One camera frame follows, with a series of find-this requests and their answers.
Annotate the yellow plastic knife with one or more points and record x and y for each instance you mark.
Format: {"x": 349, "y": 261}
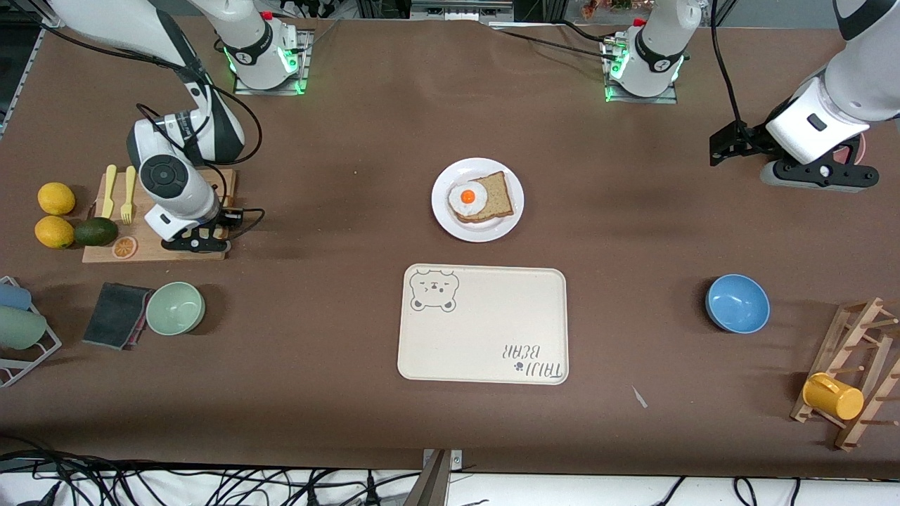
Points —
{"x": 108, "y": 200}

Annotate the blue bowl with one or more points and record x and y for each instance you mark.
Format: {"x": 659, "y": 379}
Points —
{"x": 738, "y": 303}

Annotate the small white paper scrap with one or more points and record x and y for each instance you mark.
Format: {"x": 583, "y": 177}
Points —
{"x": 639, "y": 397}

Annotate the aluminium table edge rail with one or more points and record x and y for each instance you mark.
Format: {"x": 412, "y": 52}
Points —
{"x": 17, "y": 77}

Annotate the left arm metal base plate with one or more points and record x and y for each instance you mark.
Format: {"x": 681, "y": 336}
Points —
{"x": 640, "y": 100}

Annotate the light blue cup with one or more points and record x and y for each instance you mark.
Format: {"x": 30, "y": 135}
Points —
{"x": 14, "y": 297}

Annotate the pale green cup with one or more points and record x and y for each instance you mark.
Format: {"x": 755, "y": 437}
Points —
{"x": 21, "y": 329}

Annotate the wooden cutting board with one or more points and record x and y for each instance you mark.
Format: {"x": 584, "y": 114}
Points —
{"x": 144, "y": 254}

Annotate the yellow plastic fork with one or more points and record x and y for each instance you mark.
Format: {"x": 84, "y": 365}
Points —
{"x": 127, "y": 211}

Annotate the wooden mug rack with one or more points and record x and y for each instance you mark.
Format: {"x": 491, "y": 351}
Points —
{"x": 837, "y": 351}

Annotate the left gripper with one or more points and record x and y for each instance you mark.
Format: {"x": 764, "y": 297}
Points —
{"x": 751, "y": 140}

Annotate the dark grey folded cloth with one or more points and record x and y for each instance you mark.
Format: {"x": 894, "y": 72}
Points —
{"x": 116, "y": 316}

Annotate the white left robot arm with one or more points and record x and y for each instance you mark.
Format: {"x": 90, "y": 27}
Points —
{"x": 657, "y": 49}

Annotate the yellow lemon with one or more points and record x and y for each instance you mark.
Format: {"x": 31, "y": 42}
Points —
{"x": 54, "y": 232}
{"x": 56, "y": 198}

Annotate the yellow mug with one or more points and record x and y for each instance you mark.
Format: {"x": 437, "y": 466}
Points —
{"x": 833, "y": 399}

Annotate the brown bread slice under egg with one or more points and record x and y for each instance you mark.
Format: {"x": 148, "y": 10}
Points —
{"x": 496, "y": 197}

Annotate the fried egg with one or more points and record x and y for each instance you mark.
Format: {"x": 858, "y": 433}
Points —
{"x": 467, "y": 198}

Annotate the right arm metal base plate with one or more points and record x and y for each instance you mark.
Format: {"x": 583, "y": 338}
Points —
{"x": 302, "y": 63}

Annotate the white round plate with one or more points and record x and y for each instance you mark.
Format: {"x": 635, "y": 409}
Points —
{"x": 457, "y": 228}

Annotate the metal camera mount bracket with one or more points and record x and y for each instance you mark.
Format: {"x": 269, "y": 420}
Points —
{"x": 436, "y": 485}

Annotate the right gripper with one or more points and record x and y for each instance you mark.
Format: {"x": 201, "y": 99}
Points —
{"x": 226, "y": 216}

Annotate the pale green bowl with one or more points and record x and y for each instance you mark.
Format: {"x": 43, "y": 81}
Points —
{"x": 176, "y": 309}

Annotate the cream bear print tray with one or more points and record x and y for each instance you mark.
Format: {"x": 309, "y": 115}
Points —
{"x": 485, "y": 323}

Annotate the pink bowl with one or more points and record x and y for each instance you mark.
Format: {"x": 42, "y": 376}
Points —
{"x": 859, "y": 149}

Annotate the grey background box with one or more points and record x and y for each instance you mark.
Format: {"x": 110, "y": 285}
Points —
{"x": 457, "y": 10}

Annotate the orange fruit slice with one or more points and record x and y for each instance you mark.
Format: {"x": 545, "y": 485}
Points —
{"x": 124, "y": 247}

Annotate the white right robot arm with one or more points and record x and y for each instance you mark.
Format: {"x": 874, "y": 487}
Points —
{"x": 105, "y": 21}

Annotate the dark green avocado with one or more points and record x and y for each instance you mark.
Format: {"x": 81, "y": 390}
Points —
{"x": 95, "y": 232}

